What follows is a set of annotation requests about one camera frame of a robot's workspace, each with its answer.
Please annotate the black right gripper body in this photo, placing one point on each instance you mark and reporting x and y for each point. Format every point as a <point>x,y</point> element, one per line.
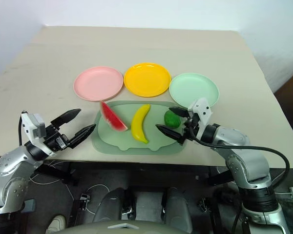
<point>188,124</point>

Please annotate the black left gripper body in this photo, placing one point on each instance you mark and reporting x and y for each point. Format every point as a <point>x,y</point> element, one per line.
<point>54,139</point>

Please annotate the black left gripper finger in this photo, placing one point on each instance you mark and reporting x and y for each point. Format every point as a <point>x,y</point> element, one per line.
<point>66,116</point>
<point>81,134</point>

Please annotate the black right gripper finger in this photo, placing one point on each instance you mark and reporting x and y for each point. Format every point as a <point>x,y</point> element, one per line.
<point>169,132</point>
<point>178,111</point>

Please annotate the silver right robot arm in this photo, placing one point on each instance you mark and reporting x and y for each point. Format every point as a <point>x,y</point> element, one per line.
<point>249,165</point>

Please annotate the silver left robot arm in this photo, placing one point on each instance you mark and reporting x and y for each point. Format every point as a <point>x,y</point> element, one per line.
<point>12,168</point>

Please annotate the light green plate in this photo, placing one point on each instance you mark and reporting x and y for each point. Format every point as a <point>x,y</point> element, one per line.
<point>194,89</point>

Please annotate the yellow plate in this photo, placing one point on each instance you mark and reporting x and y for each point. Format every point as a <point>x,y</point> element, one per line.
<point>147,79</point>

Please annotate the pink plate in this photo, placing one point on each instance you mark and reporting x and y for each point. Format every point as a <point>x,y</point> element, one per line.
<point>98,83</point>

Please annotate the green lime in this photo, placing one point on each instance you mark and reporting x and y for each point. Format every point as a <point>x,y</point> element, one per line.
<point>172,120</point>

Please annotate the yellow banana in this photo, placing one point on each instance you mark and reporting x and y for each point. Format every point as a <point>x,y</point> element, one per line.
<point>138,126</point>

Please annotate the red watermelon slice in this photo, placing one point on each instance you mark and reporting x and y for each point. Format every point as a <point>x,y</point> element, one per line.
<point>111,119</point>

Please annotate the green silicone mat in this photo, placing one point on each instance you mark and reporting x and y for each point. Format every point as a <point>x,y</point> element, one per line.
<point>117,143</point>

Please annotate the grey robot right leg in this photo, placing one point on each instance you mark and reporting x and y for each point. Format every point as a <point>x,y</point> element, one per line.
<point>178,207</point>

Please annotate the grey robot leg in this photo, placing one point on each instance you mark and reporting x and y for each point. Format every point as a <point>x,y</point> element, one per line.
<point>111,204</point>
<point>178,207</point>

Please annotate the grey robot left leg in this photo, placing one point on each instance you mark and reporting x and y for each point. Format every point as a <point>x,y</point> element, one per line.
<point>111,204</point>

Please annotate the white shoe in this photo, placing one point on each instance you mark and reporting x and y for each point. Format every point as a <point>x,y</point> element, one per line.
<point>56,223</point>

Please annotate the brown cardboard box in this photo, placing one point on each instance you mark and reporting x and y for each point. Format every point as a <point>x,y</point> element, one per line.
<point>289,107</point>

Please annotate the olive robot torso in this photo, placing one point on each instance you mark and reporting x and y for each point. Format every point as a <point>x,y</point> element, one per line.
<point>127,227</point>

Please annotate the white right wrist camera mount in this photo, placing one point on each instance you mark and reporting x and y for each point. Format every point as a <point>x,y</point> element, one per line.
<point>201,109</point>

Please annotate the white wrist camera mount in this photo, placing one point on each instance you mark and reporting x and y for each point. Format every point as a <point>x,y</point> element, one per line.
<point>201,109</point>
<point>33,126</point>

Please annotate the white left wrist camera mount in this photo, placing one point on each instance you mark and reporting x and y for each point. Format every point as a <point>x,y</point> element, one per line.
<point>33,126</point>

